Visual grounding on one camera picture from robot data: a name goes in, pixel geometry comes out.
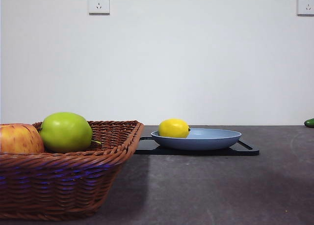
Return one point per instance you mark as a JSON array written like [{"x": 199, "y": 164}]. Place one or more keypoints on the green cucumber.
[{"x": 310, "y": 122}]

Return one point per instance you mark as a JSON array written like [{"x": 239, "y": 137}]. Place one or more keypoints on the black flat tray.
[{"x": 245, "y": 151}]

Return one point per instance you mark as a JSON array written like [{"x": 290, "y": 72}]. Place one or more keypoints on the blue round plate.
[{"x": 208, "y": 140}]

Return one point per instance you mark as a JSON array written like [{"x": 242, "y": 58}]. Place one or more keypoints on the yellow lemon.
[{"x": 173, "y": 128}]

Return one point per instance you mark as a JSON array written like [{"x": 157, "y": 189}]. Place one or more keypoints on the green apple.
[{"x": 63, "y": 131}]

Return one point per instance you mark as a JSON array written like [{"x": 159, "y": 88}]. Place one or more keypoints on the white wall socket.
[
  {"x": 306, "y": 5},
  {"x": 99, "y": 4}
]

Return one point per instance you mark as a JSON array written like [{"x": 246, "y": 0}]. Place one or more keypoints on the red yellow apple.
[{"x": 19, "y": 139}]

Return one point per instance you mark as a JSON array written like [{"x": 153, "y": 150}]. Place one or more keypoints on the brown wicker basket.
[{"x": 61, "y": 180}]

